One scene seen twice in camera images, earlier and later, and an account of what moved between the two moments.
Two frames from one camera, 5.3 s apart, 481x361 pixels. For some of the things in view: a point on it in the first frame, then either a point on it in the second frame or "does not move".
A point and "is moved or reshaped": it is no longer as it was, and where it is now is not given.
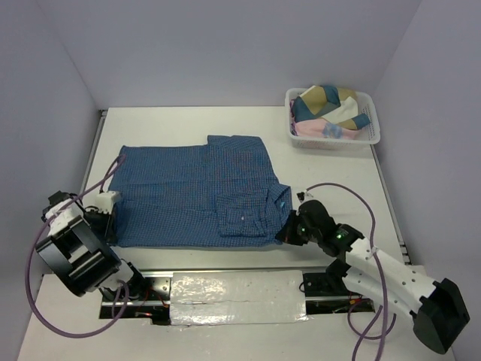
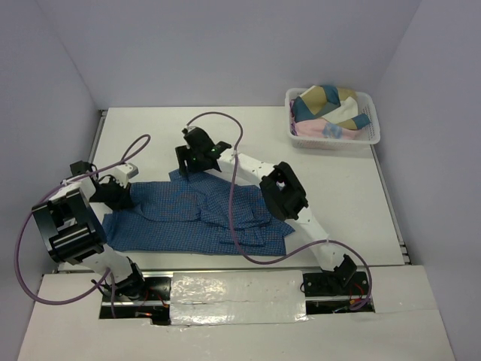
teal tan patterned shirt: (337, 105) does not move
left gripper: (108, 234) to (124, 200)
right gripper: (287, 233) to (183, 154)
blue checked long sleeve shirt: (225, 193) is moved or reshaped
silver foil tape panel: (203, 298) does not move
